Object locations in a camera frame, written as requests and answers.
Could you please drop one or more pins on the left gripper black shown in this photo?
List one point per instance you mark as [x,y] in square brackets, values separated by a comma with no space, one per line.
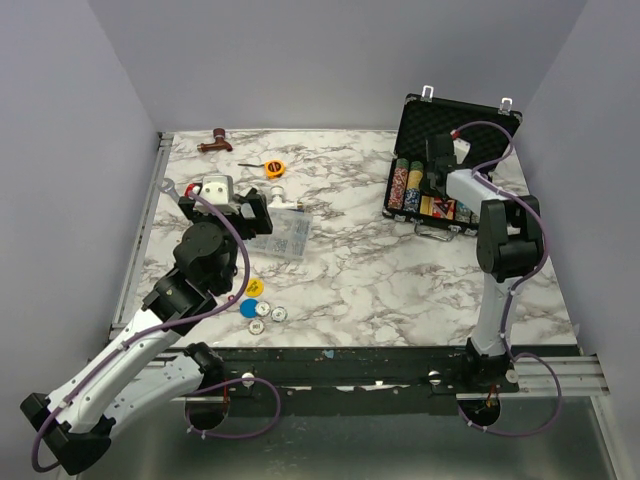
[259,225]

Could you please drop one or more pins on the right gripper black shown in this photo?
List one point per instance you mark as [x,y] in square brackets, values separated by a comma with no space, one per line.
[428,170]

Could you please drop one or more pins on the red gold card deck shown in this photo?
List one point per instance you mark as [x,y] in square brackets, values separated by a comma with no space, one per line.
[437,207]

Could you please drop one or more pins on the yellow round dealer chip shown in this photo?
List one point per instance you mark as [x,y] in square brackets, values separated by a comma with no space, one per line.
[254,288]

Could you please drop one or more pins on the blue round dealer chip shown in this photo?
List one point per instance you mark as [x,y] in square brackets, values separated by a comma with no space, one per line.
[248,308]

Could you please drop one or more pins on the white green poker chip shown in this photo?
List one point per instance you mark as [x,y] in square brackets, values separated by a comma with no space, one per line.
[279,314]

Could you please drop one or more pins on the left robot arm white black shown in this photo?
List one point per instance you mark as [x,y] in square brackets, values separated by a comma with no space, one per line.
[77,423]

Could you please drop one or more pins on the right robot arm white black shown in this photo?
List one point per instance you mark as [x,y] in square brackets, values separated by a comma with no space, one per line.
[510,248]

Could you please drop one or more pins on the clear plastic screw organizer box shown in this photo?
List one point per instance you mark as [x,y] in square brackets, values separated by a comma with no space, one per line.
[288,240]

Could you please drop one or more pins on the white plastic pipe connector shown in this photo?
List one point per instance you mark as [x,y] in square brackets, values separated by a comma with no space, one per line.
[279,201]

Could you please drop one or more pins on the red poker chip row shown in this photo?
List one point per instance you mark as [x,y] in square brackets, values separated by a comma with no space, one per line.
[398,185]

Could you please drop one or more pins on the yellow green chip row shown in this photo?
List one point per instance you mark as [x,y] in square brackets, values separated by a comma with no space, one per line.
[412,195]

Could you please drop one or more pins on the black poker chip case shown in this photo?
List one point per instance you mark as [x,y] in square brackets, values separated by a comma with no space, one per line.
[487,128]

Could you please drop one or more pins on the yellow tape measure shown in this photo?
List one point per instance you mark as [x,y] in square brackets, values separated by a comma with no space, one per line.
[274,169]

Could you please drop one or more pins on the light blue chip row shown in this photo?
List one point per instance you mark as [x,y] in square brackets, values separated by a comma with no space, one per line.
[463,213]

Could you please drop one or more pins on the white red poker chip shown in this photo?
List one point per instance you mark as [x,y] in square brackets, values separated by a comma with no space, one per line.
[256,327]

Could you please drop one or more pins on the silver wrench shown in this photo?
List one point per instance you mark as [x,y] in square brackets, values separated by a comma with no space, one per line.
[167,187]

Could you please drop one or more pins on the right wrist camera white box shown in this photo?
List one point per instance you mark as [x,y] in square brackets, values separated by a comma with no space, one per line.
[461,149]

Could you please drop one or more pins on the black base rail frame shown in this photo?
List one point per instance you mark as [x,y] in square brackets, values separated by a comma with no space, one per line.
[371,306]

